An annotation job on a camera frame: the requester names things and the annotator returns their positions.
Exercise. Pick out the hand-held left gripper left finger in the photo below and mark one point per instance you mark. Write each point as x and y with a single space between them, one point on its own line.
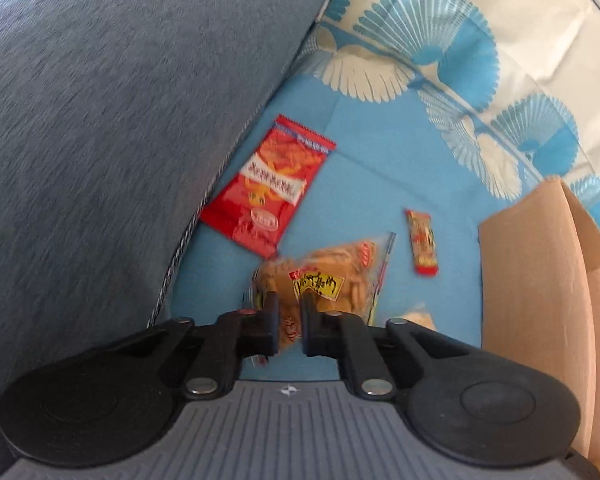
270 321

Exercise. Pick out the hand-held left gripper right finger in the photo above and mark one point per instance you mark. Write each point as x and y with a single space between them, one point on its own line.
307 321

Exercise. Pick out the clear bag of biscuits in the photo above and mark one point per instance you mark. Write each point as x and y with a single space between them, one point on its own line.
330 270

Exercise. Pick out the cardboard box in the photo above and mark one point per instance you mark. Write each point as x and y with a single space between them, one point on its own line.
530 285

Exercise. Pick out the large red snack packet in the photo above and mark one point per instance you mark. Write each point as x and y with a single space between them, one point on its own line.
265 185

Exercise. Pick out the small red orange snack packet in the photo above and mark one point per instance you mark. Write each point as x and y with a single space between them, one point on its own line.
422 242

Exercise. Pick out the blue fan print blanket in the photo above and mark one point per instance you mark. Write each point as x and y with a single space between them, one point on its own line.
380 170

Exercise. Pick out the grey blue sofa cushion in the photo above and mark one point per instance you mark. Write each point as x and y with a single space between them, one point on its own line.
105 110

